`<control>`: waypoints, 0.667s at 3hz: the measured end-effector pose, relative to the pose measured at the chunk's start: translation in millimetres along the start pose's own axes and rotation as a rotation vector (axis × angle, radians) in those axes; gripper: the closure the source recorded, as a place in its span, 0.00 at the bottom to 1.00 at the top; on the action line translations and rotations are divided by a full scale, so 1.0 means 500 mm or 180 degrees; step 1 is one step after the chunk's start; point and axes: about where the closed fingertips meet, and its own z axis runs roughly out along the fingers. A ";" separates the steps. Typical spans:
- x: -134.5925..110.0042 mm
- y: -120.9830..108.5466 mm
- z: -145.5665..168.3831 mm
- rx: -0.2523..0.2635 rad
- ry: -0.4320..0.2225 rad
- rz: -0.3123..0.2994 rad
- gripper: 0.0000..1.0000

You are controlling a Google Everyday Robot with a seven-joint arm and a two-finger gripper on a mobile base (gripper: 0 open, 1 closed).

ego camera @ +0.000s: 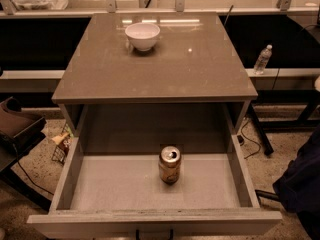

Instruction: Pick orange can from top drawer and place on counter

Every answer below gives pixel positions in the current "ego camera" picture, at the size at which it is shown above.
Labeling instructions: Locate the orange soda can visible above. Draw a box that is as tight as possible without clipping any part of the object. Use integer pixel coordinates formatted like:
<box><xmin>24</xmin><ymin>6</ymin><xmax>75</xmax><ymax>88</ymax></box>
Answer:
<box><xmin>158</xmin><ymin>146</ymin><xmax>182</xmax><ymax>185</ymax></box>

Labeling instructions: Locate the grey cabinet with counter top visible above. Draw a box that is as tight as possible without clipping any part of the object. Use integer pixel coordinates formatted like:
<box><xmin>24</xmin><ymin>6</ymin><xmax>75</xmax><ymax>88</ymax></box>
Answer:
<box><xmin>53</xmin><ymin>13</ymin><xmax>257</xmax><ymax>155</ymax></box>

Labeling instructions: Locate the open grey top drawer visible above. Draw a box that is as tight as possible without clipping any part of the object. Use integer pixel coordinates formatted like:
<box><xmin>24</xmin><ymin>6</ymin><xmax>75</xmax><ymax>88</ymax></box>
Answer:
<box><xmin>26</xmin><ymin>103</ymin><xmax>283</xmax><ymax>240</ymax></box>

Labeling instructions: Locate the white ceramic bowl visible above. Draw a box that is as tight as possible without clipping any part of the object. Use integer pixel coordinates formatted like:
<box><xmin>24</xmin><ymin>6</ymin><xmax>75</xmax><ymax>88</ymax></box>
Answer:
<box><xmin>125</xmin><ymin>22</ymin><xmax>160</xmax><ymax>51</ymax></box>

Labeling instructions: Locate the clear plastic water bottle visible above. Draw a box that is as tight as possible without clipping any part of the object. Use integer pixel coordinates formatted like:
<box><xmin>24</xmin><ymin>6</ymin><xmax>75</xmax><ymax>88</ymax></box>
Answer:
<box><xmin>254</xmin><ymin>44</ymin><xmax>272</xmax><ymax>75</ymax></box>

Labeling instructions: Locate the black chair base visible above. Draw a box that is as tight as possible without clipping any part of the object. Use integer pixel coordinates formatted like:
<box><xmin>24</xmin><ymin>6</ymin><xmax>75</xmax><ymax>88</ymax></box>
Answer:
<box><xmin>255</xmin><ymin>190</ymin><xmax>280</xmax><ymax>202</ymax></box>

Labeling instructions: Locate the dark tray on stand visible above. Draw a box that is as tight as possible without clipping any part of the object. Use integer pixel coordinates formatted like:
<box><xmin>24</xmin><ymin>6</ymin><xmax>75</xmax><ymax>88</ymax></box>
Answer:
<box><xmin>0</xmin><ymin>97</ymin><xmax>46</xmax><ymax>171</ymax></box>

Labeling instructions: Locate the black floor cable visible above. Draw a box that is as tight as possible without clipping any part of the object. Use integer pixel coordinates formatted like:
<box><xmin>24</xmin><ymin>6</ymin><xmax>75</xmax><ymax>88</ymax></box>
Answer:
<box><xmin>237</xmin><ymin>117</ymin><xmax>263</xmax><ymax>160</ymax></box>

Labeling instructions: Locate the wire basket with snacks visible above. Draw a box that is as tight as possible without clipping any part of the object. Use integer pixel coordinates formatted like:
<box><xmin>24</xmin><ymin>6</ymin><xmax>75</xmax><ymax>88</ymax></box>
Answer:
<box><xmin>51</xmin><ymin>124</ymin><xmax>73</xmax><ymax>165</ymax></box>

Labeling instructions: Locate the black drawer handle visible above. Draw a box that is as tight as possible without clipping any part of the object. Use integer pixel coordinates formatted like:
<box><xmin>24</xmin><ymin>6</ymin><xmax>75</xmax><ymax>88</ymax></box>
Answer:
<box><xmin>135</xmin><ymin>229</ymin><xmax>174</xmax><ymax>240</ymax></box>

